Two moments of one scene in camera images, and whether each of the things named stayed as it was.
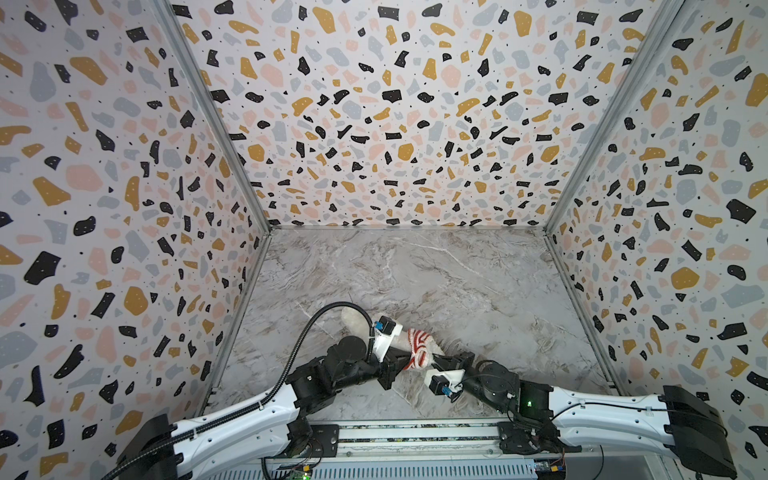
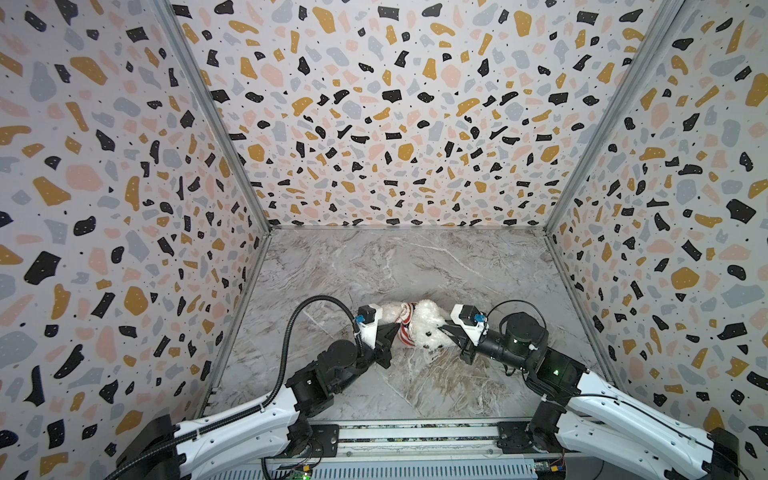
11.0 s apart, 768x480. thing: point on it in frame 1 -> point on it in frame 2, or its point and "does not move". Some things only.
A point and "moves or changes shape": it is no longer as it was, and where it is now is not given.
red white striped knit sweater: [420, 356] -> [404, 319]
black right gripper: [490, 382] -> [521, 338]
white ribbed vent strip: [390, 471] does not move
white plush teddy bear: [359, 325] moves or changes shape
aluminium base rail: [430, 441] does not move
